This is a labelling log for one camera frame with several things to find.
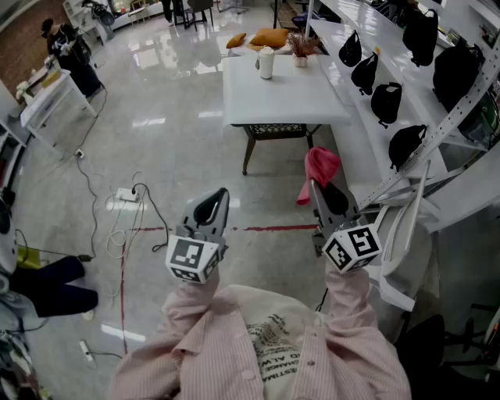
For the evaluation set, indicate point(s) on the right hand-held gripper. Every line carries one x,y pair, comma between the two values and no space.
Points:
351,246

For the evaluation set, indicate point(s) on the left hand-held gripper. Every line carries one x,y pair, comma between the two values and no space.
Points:
187,254

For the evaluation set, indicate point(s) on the red cloth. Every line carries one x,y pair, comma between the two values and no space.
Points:
322,166

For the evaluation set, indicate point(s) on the white lidded paper cup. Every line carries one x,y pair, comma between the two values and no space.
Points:
266,64

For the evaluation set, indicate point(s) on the person's right forearm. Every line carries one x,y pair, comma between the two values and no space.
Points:
347,297

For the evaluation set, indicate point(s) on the person's left forearm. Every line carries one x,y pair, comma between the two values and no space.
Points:
189,304

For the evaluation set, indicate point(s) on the white folding rack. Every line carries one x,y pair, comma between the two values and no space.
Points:
410,218

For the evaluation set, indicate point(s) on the black cap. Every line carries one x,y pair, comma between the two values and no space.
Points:
386,103
406,146
365,74
350,51

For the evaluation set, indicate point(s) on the white table with dark legs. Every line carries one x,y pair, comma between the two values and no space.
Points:
281,93

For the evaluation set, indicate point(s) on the black power adaptor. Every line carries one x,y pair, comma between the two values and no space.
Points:
85,258

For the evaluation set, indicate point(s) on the person's torso in pink shirt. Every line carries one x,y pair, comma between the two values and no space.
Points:
234,351

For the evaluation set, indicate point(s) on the small white power strip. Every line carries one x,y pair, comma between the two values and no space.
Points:
79,153

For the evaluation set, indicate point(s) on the dried orange potted plant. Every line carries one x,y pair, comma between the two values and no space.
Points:
301,47

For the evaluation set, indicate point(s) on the black office chair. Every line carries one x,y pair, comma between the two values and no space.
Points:
422,343

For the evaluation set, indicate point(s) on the orange cushion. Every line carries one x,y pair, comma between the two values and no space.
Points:
236,40
269,38

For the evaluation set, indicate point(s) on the slim white power strip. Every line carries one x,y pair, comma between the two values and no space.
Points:
86,351

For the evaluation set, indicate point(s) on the black backpack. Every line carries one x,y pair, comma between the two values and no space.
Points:
421,37
457,78

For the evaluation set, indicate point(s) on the yellow-green fabric bundle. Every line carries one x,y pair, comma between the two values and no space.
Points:
29,258

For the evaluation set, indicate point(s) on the white side table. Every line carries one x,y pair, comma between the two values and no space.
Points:
51,101

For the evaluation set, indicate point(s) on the dark chair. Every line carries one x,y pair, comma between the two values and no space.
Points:
199,11

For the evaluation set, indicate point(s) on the white wooden shelf unit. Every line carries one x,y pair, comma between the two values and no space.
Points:
80,17

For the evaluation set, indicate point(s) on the perforated metal shelf post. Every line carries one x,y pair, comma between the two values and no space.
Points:
449,121

